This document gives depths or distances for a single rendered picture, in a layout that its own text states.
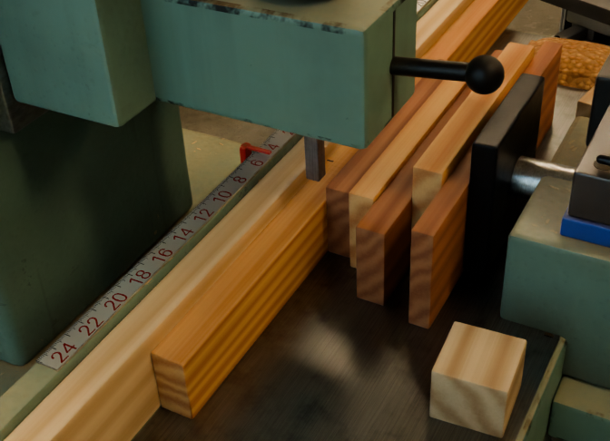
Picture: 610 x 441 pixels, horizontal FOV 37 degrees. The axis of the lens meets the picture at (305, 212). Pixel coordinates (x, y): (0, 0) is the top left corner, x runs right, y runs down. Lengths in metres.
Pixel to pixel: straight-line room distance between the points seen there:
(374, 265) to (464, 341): 0.08
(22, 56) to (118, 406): 0.21
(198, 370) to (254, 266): 0.07
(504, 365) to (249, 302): 0.14
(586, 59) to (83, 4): 0.43
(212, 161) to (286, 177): 0.31
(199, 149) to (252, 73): 0.39
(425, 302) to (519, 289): 0.05
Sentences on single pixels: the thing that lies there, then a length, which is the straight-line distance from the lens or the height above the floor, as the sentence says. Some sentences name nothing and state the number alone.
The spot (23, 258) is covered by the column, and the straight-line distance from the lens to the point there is 0.63.
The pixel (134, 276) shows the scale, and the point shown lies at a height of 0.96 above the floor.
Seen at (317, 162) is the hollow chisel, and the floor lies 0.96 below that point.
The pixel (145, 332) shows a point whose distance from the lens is 0.46.
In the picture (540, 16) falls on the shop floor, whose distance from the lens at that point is 3.11.
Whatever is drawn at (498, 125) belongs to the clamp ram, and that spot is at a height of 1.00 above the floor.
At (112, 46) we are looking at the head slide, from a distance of 0.50.
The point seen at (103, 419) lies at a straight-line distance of 0.45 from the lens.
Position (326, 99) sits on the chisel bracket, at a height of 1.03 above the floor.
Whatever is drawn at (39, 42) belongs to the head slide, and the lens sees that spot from 0.53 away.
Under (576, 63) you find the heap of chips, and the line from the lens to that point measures 0.77.
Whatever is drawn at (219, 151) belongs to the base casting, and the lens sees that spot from 0.87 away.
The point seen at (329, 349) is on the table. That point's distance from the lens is 0.51.
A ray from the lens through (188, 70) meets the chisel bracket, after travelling 0.52.
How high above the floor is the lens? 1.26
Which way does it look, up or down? 36 degrees down
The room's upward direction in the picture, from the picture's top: 3 degrees counter-clockwise
